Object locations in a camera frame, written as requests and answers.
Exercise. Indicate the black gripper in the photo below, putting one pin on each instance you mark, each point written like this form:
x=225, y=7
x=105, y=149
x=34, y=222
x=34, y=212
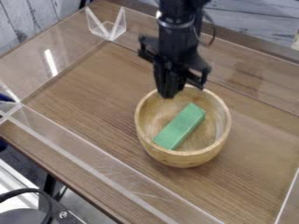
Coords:
x=173, y=53

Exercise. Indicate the green rectangular block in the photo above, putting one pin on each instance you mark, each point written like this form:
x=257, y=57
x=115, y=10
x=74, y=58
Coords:
x=181, y=127

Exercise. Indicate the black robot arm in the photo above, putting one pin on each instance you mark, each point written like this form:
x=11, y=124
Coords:
x=179, y=9

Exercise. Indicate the brown wooden bowl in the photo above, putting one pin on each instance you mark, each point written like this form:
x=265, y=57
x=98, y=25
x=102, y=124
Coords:
x=202, y=145

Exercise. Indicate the blue object at left edge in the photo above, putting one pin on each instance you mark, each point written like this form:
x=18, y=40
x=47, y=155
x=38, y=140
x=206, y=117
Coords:
x=6, y=98

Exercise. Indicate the black table leg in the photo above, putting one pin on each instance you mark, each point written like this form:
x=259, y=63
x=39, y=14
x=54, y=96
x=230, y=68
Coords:
x=50, y=185

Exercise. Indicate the clear acrylic corner bracket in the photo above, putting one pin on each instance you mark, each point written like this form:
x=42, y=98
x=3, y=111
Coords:
x=107, y=30

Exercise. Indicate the grey metal base plate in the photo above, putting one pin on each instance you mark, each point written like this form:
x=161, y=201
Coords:
x=41, y=216

